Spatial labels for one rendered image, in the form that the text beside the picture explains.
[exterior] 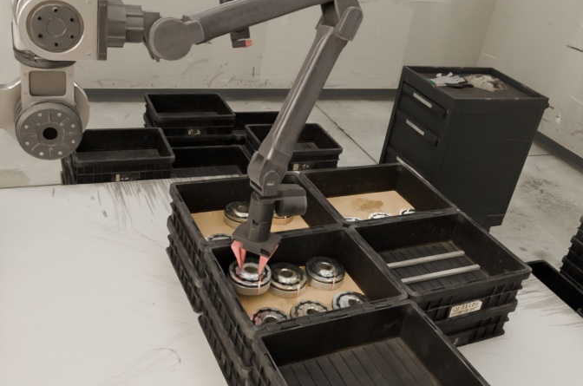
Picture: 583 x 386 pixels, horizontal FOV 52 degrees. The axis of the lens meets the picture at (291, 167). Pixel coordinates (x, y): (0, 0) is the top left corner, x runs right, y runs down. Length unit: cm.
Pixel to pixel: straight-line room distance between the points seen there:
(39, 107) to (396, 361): 97
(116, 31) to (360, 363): 84
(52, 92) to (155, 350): 64
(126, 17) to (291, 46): 372
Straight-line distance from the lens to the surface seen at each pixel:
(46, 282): 172
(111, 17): 115
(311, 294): 152
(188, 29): 117
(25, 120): 146
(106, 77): 452
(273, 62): 481
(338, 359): 138
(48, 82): 147
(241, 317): 128
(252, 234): 137
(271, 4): 125
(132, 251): 182
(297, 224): 177
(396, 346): 146
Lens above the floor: 178
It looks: 27 degrees down
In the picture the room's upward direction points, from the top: 10 degrees clockwise
